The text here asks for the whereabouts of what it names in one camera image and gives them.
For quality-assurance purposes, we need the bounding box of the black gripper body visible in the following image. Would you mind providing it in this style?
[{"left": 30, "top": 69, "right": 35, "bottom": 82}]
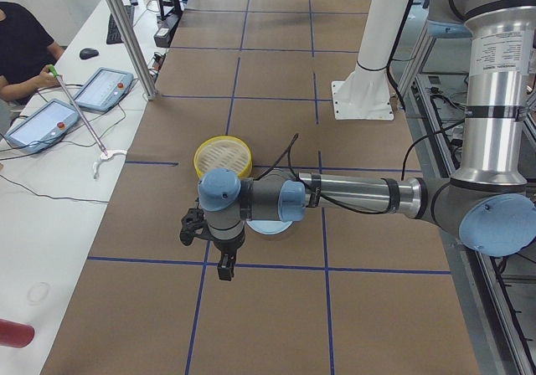
[{"left": 214, "top": 240, "right": 244, "bottom": 268}]

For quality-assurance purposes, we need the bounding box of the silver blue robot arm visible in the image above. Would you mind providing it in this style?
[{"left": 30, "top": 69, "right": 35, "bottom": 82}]
[{"left": 180, "top": 0, "right": 535, "bottom": 280}]

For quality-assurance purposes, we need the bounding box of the white steamer cloth liner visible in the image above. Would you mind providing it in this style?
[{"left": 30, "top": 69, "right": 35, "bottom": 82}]
[{"left": 197, "top": 139, "right": 251, "bottom": 174}]

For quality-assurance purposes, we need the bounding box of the yellow steamer basket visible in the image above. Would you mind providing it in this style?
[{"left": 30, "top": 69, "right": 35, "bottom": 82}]
[{"left": 193, "top": 135, "right": 254, "bottom": 181}]

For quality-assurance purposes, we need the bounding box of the light blue plate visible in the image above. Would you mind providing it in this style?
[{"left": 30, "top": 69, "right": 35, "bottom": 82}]
[{"left": 246, "top": 220, "right": 293, "bottom": 236}]

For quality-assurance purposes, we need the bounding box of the clear tape roll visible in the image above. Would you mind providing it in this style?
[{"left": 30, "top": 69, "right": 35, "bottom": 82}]
[{"left": 27, "top": 282, "right": 51, "bottom": 306}]

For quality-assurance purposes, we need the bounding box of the far teach pendant tablet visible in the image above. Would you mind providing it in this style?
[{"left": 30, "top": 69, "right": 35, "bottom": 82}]
[{"left": 74, "top": 67, "right": 134, "bottom": 112}]

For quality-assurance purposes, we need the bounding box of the teach pendant tablet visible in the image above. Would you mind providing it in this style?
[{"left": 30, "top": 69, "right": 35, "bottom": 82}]
[
  {"left": 5, "top": 99, "right": 80, "bottom": 153},
  {"left": 74, "top": 67, "right": 134, "bottom": 112}
]

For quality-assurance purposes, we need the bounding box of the black box on desk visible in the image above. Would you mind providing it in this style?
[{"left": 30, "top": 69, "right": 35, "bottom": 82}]
[{"left": 153, "top": 14, "right": 179, "bottom": 48}]

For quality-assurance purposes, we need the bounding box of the near teach pendant tablet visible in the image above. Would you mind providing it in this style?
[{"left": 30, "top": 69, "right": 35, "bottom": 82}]
[{"left": 5, "top": 99, "right": 80, "bottom": 153}]

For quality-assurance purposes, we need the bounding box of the red cylinder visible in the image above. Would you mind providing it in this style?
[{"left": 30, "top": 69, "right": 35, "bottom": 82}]
[{"left": 0, "top": 319, "right": 35, "bottom": 348}]

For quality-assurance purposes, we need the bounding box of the black keyboard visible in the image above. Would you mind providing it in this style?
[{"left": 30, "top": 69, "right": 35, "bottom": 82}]
[{"left": 106, "top": 4, "right": 136, "bottom": 45}]

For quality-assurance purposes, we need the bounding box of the black computer mouse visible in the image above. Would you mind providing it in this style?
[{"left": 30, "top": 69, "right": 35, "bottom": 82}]
[{"left": 79, "top": 48, "right": 100, "bottom": 60}]

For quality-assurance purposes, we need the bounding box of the long reacher grabber tool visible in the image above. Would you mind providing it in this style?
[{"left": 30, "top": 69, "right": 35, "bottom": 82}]
[{"left": 48, "top": 64, "right": 127, "bottom": 179}]

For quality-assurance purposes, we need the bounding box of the person in black shirt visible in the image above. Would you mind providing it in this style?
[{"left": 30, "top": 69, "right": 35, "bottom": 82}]
[{"left": 1, "top": 2, "right": 64, "bottom": 105}]

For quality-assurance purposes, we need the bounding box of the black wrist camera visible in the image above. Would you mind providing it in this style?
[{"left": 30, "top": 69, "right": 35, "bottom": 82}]
[{"left": 179, "top": 208, "right": 211, "bottom": 246}]

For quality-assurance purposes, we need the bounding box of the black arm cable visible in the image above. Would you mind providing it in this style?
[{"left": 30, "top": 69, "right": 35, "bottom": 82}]
[{"left": 254, "top": 132, "right": 466, "bottom": 215}]

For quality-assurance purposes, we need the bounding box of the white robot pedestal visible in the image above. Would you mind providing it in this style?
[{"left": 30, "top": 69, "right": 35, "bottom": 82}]
[{"left": 332, "top": 0, "right": 411, "bottom": 121}]

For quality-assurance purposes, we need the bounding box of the aluminium frame post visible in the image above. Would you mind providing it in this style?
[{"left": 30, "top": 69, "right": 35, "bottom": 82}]
[{"left": 106, "top": 0, "right": 157, "bottom": 100}]

